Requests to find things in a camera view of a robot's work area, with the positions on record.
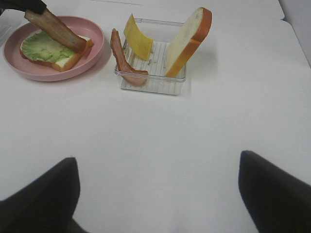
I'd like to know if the green lettuce leaf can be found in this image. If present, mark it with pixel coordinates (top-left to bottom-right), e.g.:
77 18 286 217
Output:
20 30 75 63

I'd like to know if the clear plastic tray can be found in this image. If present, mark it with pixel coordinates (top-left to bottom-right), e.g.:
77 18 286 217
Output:
114 18 186 95
0 14 15 46

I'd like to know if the bread slice in right tray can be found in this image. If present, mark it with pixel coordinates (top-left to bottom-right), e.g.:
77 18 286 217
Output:
165 7 212 77

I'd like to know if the yellow cheese slice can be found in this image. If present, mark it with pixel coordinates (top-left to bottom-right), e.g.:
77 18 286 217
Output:
123 14 153 61

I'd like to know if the pink round plate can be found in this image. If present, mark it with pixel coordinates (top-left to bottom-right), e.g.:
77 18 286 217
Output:
3 16 104 82

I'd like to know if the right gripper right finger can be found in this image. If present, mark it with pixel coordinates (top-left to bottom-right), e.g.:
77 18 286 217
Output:
238 150 311 233

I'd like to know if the bread slice from tray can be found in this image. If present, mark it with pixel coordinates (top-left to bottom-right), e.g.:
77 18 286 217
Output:
19 36 93 72

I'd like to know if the dark brown bacon strip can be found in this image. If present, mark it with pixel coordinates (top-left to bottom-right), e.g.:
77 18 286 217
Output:
24 8 86 52

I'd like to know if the left clear plastic tray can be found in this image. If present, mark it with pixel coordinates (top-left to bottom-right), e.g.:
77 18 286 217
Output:
0 14 15 46

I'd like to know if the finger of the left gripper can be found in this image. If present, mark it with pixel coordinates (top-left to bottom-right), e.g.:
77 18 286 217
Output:
0 0 47 15

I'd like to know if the pink bacon strip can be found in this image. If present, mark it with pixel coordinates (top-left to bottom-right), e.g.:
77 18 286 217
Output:
110 28 148 87

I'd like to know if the right clear plastic tray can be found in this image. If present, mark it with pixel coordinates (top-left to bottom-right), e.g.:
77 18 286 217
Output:
114 18 186 95

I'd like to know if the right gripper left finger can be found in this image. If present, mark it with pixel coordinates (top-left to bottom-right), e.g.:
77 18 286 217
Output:
0 157 85 233

